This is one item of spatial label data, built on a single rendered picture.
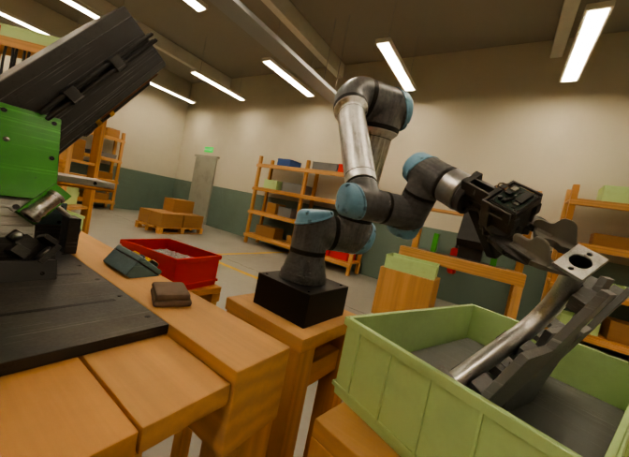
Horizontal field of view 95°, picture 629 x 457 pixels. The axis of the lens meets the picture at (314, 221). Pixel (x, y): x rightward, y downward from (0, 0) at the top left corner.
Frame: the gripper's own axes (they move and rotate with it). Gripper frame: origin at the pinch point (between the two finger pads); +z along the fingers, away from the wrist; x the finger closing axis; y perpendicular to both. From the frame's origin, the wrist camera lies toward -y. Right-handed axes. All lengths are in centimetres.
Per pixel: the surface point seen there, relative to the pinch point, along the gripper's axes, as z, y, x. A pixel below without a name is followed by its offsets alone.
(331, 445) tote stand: -3.6, -17.3, -46.2
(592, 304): 4.6, -3.4, -1.3
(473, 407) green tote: 5.2, -7.8, -24.2
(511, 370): 4.8, -5.0, -17.0
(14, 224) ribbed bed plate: -65, 21, -86
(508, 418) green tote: 8.5, -5.3, -22.0
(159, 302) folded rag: -39, 1, -65
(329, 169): -480, -297, 132
